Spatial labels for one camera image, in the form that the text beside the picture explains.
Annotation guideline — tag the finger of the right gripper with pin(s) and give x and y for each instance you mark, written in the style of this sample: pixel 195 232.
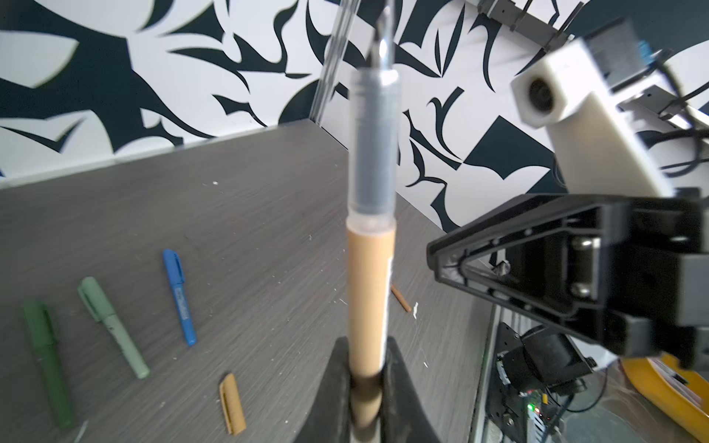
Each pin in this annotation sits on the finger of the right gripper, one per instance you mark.
pixel 549 257

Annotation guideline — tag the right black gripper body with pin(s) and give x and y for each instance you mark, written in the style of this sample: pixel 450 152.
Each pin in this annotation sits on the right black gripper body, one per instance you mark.
pixel 660 287

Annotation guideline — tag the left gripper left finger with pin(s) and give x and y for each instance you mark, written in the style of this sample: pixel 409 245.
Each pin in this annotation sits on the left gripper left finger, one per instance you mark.
pixel 329 419

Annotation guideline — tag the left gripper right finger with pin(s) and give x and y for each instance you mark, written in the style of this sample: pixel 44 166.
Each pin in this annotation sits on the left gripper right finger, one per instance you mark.
pixel 404 419

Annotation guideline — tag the tan pen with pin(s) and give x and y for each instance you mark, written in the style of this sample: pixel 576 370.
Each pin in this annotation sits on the tan pen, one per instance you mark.
pixel 401 299
pixel 370 222

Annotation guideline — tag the blue pen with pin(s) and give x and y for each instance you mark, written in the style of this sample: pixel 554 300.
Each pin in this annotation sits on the blue pen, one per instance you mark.
pixel 176 279

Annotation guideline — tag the green pen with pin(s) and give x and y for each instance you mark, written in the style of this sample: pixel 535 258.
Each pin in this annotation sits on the green pen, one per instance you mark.
pixel 44 345
pixel 102 311

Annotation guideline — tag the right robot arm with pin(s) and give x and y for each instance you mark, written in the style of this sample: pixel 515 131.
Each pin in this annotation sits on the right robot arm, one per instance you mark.
pixel 547 357

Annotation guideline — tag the yellow object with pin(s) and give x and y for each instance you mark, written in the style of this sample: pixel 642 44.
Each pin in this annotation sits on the yellow object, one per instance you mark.
pixel 681 394

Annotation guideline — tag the green lit circuit board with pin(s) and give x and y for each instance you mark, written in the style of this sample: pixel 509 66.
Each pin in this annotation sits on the green lit circuit board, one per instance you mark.
pixel 539 408

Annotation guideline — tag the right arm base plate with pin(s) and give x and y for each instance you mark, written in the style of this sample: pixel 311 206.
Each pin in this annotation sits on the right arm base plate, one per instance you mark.
pixel 504 409

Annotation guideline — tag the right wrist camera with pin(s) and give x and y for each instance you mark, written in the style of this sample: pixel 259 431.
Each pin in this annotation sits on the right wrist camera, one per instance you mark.
pixel 574 93

